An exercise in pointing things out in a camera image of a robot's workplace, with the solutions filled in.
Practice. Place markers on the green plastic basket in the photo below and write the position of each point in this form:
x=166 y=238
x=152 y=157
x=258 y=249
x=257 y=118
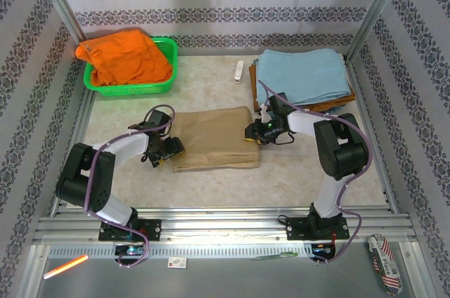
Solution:
x=140 y=89

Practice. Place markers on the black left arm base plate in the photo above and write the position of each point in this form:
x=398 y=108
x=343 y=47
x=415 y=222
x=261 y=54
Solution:
x=151 y=229

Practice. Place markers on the small white card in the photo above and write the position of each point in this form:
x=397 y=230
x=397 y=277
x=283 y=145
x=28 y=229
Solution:
x=177 y=263

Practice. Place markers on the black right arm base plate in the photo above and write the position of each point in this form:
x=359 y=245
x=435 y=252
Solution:
x=297 y=227

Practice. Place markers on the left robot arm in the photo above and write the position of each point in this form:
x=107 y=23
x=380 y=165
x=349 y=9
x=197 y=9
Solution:
x=102 y=185

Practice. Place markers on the aluminium extrusion frame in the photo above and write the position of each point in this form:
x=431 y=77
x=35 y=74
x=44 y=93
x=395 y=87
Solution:
x=225 y=222

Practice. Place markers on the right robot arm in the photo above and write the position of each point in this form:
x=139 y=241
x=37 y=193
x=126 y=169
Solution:
x=337 y=150

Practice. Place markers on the green pen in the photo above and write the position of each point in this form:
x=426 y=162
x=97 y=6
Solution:
x=274 y=257

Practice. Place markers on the white plastic clip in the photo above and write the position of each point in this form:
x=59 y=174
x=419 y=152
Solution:
x=239 y=69

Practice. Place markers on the flag print rolled package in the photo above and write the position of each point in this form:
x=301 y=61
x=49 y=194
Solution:
x=385 y=263

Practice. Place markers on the orange cloth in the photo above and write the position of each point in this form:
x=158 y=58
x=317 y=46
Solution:
x=126 y=55

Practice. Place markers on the orange red stick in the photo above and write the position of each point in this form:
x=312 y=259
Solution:
x=65 y=267

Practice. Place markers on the controller board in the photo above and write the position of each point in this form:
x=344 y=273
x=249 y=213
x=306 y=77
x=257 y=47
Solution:
x=321 y=249
x=131 y=251

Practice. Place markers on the beige trousers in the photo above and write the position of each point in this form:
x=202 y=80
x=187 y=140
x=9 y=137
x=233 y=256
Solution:
x=214 y=136

